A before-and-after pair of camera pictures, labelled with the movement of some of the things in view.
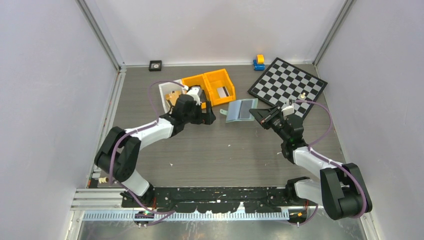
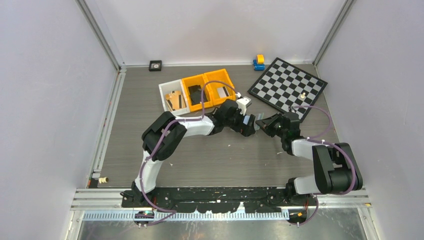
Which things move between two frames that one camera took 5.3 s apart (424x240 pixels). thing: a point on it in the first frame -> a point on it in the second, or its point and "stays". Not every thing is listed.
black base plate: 215,199 stays
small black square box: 155,65 stays
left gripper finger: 209,117 -> 249,130
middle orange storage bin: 201,81 stays
